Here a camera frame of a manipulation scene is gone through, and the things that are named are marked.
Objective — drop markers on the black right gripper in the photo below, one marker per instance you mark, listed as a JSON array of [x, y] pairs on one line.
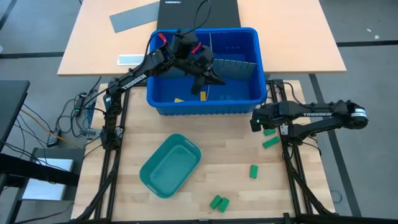
[[270, 115]]

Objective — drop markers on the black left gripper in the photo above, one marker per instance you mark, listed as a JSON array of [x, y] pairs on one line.
[[189, 59]]

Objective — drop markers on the green rectangular block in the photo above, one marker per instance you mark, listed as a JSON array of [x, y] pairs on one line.
[[215, 202], [254, 171], [269, 132], [224, 205]]

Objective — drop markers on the blue rectangular block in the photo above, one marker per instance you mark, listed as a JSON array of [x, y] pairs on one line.
[[229, 97], [222, 97]]

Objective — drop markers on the large blue plastic bin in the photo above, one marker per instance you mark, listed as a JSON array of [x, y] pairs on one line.
[[236, 90]]

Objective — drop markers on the short grey slotted divider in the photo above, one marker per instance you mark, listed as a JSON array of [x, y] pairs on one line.
[[211, 40]]

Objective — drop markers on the teal plastic basket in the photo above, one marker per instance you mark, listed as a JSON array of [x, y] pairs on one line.
[[169, 166]]

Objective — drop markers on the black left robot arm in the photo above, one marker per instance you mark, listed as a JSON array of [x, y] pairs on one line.
[[136, 77]]

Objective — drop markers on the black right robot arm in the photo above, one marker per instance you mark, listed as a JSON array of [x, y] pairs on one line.
[[317, 114]]

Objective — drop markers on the long green block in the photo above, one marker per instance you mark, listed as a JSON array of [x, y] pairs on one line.
[[271, 142]]

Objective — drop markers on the black closed laptop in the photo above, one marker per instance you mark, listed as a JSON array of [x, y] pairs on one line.
[[224, 15]]

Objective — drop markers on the white-edged grey phone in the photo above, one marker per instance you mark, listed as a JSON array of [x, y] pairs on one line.
[[130, 59]]

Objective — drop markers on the flat grey sheet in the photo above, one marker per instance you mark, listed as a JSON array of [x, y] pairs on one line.
[[133, 17]]

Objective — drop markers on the black power strip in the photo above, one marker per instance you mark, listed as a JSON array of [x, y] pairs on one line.
[[80, 101]]

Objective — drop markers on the black power adapter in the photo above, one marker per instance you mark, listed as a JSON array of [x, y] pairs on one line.
[[53, 140]]

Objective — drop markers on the black horizontal bar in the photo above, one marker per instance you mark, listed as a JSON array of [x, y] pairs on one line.
[[37, 171]]

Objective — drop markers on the white flat box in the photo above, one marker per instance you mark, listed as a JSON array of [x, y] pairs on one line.
[[46, 189]]

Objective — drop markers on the black side desk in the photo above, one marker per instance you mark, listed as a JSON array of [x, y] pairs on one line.
[[12, 105]]

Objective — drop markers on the grey metal mount bracket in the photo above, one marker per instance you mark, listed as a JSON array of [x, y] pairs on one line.
[[283, 130], [90, 132]]

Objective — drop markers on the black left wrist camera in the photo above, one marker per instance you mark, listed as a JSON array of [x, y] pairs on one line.
[[197, 85]]

